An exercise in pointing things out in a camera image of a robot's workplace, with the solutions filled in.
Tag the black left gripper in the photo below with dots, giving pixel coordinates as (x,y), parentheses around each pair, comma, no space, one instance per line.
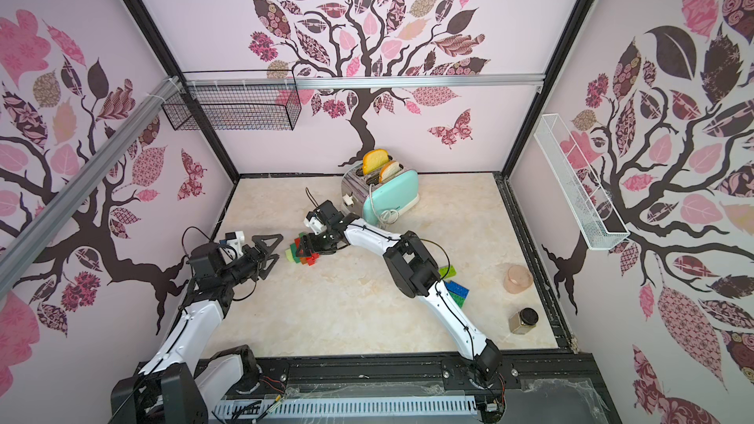
(259,260)

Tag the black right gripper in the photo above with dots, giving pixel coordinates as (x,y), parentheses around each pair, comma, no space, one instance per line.
(317,241)

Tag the dark green lego brick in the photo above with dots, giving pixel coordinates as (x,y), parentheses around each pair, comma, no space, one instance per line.
(294,252)

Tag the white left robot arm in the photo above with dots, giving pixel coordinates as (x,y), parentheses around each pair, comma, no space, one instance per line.
(169,388)

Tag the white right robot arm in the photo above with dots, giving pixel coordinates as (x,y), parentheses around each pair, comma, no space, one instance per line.
(414,271)

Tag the blue long lego brick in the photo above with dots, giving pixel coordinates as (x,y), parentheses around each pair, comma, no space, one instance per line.
(456,290)

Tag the green lego brick right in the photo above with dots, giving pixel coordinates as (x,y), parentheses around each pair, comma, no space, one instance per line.
(459,300)

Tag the mint and cream toaster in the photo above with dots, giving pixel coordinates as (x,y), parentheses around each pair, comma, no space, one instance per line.
(379,204)

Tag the toast slice left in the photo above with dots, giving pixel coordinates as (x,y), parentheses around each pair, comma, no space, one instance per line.
(374,160)

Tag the toast slice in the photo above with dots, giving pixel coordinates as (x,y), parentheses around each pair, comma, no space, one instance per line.
(391,169)
(374,160)

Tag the toast slice right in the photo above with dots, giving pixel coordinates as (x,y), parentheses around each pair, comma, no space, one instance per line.
(391,169)

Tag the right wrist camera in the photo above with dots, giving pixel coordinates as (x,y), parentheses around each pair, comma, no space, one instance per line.
(314,224)

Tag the black wire basket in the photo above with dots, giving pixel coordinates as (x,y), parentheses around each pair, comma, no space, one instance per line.
(265,104)

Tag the white slotted cable duct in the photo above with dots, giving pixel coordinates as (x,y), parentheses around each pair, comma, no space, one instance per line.
(330,409)

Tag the aluminium rail back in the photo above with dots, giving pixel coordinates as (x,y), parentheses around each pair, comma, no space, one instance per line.
(382,82)

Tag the aluminium rail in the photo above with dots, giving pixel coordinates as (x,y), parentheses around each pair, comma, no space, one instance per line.
(21,254)
(382,82)

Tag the aluminium rail left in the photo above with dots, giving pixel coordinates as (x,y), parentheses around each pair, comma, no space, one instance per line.
(21,254)

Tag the white wire shelf basket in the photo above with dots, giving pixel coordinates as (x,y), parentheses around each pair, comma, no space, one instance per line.
(570,156)

